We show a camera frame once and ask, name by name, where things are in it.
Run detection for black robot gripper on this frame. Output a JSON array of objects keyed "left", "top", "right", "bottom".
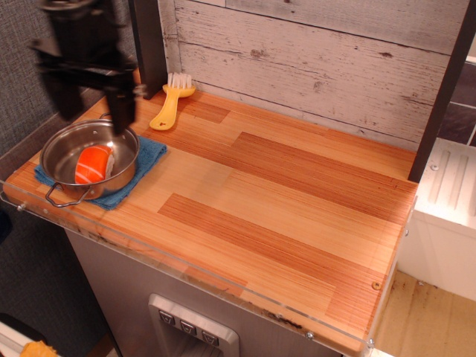
[{"left": 30, "top": 1, "right": 145, "bottom": 135}]

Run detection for orange salmon sushi toy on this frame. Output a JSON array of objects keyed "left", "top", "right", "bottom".
[{"left": 74, "top": 145, "right": 115, "bottom": 184}]

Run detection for yellow brush white bristles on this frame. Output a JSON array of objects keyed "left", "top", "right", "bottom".
[{"left": 149, "top": 72, "right": 196, "bottom": 131}]

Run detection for stainless steel pot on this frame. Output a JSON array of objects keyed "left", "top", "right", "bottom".
[{"left": 40, "top": 119, "right": 141, "bottom": 208}]

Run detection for blue folded cloth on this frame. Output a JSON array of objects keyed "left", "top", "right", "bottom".
[{"left": 51, "top": 136, "right": 167, "bottom": 210}]

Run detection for grey toy fridge cabinet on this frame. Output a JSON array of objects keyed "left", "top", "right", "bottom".
[{"left": 66, "top": 231, "right": 337, "bottom": 356}]

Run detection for silver dispenser panel with buttons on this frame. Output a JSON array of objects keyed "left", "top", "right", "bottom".
[{"left": 148, "top": 294, "right": 240, "bottom": 356}]

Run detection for yellow object bottom left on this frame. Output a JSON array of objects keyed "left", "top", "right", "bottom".
[{"left": 19, "top": 341, "right": 58, "bottom": 357}]

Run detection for clear acrylic edge guard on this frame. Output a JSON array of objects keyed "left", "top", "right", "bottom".
[{"left": 5, "top": 172, "right": 417, "bottom": 356}]

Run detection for white cabinet at right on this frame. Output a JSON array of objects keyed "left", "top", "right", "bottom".
[{"left": 397, "top": 139, "right": 475, "bottom": 300}]

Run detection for dark left upright post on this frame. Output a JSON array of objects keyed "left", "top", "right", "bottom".
[{"left": 128, "top": 0, "right": 167, "bottom": 100}]

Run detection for dark upright post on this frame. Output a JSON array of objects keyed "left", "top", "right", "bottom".
[
  {"left": 408, "top": 0, "right": 475, "bottom": 183},
  {"left": 128, "top": 0, "right": 167, "bottom": 100}
]

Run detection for dark right upright post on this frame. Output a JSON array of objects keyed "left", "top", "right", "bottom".
[{"left": 408, "top": 0, "right": 475, "bottom": 183}]

